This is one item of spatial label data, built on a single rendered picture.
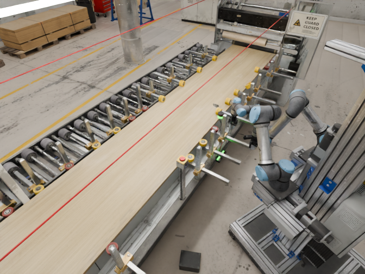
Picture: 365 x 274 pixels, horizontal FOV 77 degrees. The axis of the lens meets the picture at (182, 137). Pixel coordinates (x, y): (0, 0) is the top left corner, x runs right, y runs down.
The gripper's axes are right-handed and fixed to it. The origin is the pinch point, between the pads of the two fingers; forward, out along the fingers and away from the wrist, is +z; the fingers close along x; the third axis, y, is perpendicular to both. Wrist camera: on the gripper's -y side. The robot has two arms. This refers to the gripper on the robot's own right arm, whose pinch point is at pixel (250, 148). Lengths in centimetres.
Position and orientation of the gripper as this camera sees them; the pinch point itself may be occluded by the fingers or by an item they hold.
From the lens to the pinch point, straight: 246.9
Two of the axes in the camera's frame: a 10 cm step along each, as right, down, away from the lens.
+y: 8.3, 3.6, -4.2
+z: 0.2, 7.4, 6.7
